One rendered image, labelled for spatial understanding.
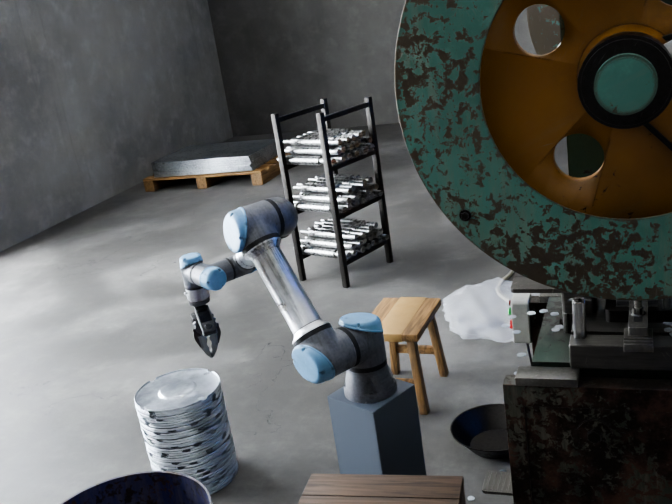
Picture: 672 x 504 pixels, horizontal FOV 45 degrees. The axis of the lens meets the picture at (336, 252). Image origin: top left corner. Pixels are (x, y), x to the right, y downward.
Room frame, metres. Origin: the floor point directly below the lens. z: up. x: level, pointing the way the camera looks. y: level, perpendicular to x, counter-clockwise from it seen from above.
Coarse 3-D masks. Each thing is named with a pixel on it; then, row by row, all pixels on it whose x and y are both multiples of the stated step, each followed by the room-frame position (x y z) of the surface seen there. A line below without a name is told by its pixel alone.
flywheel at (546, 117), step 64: (512, 0) 1.53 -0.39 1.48; (576, 0) 1.48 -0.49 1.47; (640, 0) 1.44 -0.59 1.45; (512, 64) 1.53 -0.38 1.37; (576, 64) 1.49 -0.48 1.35; (640, 64) 1.32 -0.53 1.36; (512, 128) 1.53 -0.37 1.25; (576, 128) 1.49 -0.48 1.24; (640, 128) 1.45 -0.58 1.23; (576, 192) 1.49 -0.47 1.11; (640, 192) 1.45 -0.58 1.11
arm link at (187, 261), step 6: (180, 258) 2.54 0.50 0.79; (186, 258) 2.53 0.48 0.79; (192, 258) 2.52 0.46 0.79; (198, 258) 2.53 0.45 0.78; (180, 264) 2.54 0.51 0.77; (186, 264) 2.52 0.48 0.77; (192, 264) 2.52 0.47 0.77; (186, 270) 2.52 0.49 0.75; (186, 276) 2.51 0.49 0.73; (186, 282) 2.53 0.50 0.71; (192, 282) 2.50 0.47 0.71; (186, 288) 2.53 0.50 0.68; (192, 288) 2.52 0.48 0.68; (198, 288) 2.52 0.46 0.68
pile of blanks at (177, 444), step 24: (192, 408) 2.37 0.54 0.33; (216, 408) 2.43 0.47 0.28; (144, 432) 2.43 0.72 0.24; (168, 432) 2.36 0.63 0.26; (192, 432) 2.36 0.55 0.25; (216, 432) 2.42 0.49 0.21; (168, 456) 2.36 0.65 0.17; (192, 456) 2.36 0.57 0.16; (216, 456) 2.40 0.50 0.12; (216, 480) 2.39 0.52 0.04
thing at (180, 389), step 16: (192, 368) 2.64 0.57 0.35; (144, 384) 2.57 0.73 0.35; (160, 384) 2.56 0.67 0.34; (176, 384) 2.53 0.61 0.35; (192, 384) 2.51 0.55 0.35; (208, 384) 2.51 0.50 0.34; (144, 400) 2.46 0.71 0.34; (160, 400) 2.44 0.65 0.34; (176, 400) 2.42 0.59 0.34; (192, 400) 2.41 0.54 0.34
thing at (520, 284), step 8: (520, 280) 1.92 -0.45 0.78; (528, 280) 1.91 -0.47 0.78; (512, 288) 1.87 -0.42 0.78; (520, 288) 1.86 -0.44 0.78; (528, 288) 1.86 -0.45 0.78; (536, 288) 1.85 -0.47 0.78; (544, 288) 1.84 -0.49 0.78; (552, 288) 1.83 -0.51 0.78; (568, 296) 1.84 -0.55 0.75; (576, 296) 1.83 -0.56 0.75; (584, 296) 1.82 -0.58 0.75; (568, 304) 1.84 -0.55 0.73; (592, 304) 1.82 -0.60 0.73; (568, 312) 1.84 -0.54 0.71; (592, 312) 1.82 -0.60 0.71; (560, 320) 1.86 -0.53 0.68; (568, 320) 1.84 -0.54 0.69; (568, 328) 1.84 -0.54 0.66
